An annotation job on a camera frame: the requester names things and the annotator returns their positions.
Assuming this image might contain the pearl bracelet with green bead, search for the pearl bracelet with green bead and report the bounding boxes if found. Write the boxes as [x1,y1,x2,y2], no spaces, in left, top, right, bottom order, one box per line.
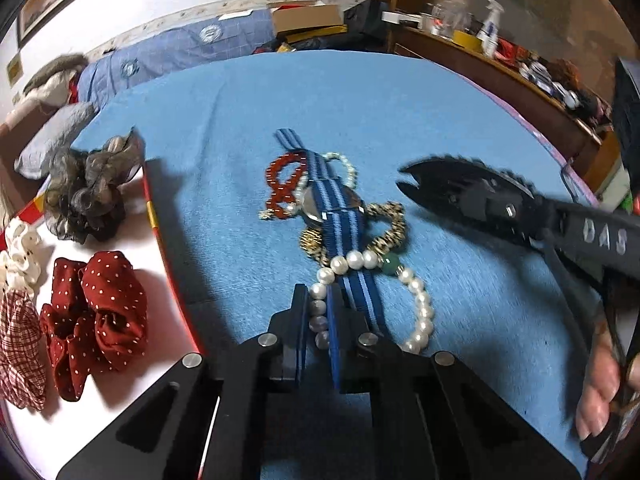
[307,250,435,356]

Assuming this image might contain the white spray bottle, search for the white spray bottle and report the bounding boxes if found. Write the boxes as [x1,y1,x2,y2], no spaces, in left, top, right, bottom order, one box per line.
[477,0,503,56]

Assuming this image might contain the pale white bead bracelet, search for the pale white bead bracelet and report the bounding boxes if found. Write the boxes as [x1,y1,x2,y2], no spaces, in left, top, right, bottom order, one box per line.
[290,151,359,211]

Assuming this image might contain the clear plastic pitcher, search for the clear plastic pitcher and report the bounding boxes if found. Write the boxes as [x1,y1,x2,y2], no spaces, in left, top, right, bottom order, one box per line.
[430,0,473,36]

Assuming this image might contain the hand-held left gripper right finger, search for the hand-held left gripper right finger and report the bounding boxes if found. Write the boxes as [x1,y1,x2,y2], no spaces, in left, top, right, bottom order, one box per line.
[326,290,583,480]

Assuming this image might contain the wooden side cabinet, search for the wooden side cabinet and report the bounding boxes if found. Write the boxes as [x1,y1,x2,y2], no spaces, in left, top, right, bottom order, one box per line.
[392,25,621,171]

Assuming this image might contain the flat gold box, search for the flat gold box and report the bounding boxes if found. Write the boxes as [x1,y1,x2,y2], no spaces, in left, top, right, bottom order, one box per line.
[280,25,348,47]

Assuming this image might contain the black bag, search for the black bag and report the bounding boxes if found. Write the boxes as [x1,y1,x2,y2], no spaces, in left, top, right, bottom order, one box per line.
[344,0,396,41]

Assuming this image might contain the red bead bracelet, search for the red bead bracelet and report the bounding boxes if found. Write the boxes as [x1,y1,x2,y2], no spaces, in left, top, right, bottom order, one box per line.
[263,151,308,221]

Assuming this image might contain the blue bed blanket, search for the blue bed blanket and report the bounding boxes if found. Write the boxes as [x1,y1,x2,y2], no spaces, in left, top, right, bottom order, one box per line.
[70,49,601,480]

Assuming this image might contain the red plaid scrunchie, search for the red plaid scrunchie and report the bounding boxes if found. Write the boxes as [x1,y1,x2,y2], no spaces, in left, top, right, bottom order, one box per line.
[0,290,48,411]

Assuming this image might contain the person's right hand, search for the person's right hand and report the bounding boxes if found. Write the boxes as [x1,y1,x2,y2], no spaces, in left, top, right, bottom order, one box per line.
[575,305,623,441]

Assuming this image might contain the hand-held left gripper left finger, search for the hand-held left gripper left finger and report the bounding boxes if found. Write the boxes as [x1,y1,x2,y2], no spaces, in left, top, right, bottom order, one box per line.
[55,284,311,480]

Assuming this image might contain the leopard print bracelet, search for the leopard print bracelet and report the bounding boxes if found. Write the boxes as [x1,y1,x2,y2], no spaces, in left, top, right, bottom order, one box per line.
[299,201,408,268]

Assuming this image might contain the cream scrunchie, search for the cream scrunchie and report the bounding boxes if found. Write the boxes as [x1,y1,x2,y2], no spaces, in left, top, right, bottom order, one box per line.
[0,219,43,293]

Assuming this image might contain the red polka dot scrunchie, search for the red polka dot scrunchie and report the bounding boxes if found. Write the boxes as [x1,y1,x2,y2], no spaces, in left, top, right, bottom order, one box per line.
[39,250,149,403]

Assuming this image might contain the yellow tape roll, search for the yellow tape roll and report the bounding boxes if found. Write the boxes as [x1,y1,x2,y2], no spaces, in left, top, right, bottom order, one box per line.
[452,30,483,51]

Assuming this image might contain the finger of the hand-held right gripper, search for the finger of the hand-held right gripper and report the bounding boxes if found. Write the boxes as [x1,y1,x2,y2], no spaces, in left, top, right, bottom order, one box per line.
[402,155,538,201]
[395,176,546,251]

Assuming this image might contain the red and white tray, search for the red and white tray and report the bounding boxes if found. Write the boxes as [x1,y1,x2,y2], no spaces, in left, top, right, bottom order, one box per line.
[0,157,221,480]

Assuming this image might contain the pile of folded clothes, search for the pile of folded clothes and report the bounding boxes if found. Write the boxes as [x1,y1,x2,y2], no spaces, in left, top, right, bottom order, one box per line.
[22,52,88,106]

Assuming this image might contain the blue striped strap watch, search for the blue striped strap watch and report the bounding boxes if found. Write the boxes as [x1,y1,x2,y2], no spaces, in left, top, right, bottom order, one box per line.
[274,127,388,338]

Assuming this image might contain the brown cardboard box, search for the brown cardboard box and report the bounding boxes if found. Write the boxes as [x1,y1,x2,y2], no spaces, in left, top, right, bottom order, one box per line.
[270,2,346,36]

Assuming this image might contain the grey cushion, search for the grey cushion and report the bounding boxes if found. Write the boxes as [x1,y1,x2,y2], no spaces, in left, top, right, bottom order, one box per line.
[14,102,96,181]

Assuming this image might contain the grey brown organza scrunchie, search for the grey brown organza scrunchie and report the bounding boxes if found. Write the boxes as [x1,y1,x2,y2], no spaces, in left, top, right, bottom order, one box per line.
[44,127,147,246]

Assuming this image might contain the blue plaid pillow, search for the blue plaid pillow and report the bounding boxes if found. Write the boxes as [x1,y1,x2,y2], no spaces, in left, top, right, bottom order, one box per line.
[80,35,201,101]
[165,7,278,61]

